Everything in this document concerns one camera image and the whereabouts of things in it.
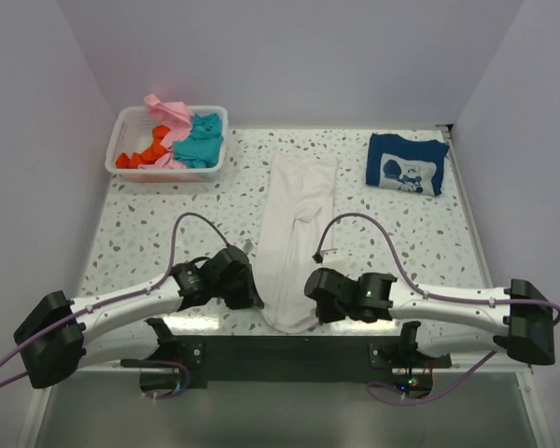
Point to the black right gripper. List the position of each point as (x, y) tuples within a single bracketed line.
[(326, 315)]

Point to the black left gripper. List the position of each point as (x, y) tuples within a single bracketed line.
[(250, 298)]

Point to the white t-shirt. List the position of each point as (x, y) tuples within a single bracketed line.
[(299, 205)]

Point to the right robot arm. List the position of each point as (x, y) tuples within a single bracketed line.
[(516, 320)]

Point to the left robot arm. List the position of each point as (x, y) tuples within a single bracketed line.
[(60, 335)]

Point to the teal t-shirt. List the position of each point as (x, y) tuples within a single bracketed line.
[(201, 148)]

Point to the folded blue printed t-shirt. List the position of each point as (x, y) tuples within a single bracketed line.
[(394, 162)]

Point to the orange t-shirt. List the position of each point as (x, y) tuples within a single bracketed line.
[(156, 156)]

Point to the pink t-shirt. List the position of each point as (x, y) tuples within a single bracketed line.
[(176, 116)]

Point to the white plastic basket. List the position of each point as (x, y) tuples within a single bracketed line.
[(133, 133)]

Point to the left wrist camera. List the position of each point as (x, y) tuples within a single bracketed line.
[(248, 247)]

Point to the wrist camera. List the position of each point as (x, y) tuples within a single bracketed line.
[(330, 258), (248, 247)]

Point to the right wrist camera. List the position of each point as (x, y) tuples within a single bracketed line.
[(330, 258)]

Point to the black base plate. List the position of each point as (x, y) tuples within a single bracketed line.
[(279, 359)]

